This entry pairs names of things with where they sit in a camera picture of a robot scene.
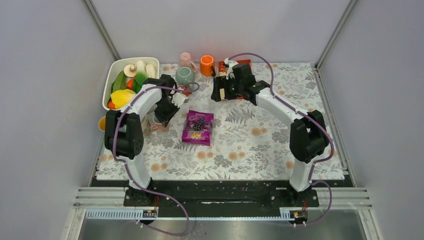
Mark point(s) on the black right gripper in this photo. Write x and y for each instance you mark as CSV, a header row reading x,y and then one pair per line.
x,y
220,82

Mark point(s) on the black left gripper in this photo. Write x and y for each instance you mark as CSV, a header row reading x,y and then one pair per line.
x,y
165,117

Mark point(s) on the small pink cup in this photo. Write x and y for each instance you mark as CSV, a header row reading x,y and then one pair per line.
x,y
158,126

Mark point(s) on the blue butterfly mug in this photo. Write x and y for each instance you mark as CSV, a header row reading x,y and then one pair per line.
x,y
102,124

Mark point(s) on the small orange cup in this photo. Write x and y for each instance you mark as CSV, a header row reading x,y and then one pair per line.
x,y
186,91

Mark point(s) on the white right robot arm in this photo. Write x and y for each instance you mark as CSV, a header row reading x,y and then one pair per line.
x,y
308,136

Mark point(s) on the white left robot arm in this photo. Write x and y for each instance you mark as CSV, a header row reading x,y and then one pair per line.
x,y
123,134

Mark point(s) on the green ceramic mug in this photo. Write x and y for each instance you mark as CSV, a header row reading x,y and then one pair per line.
x,y
184,76

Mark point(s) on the orange mug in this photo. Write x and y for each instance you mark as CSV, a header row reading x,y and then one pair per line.
x,y
207,63

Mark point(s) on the orange chips bag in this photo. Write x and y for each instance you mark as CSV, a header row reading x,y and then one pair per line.
x,y
245,61

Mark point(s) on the purple candy bag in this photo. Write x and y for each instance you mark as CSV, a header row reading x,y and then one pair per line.
x,y
198,128

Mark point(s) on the white toy cabbage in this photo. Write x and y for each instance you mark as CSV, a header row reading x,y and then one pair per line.
x,y
145,70

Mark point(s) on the yellow toy vegetable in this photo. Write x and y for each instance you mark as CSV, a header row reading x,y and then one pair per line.
x,y
120,98

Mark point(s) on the floral table mat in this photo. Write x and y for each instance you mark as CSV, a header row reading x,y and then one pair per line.
x,y
248,143

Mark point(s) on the toy mushroom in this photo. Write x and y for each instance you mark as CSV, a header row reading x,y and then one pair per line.
x,y
130,70

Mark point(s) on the green toy leaf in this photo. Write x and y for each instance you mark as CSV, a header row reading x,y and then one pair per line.
x,y
119,82

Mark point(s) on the pink plastic cup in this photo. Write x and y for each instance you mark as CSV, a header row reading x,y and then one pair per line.
x,y
186,60

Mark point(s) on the white plastic tub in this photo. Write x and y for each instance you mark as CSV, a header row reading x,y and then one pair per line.
x,y
117,67

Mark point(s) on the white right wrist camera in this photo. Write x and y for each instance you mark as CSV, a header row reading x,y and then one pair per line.
x,y
229,64

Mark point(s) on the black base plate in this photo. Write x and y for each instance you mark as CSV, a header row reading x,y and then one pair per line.
x,y
215,199

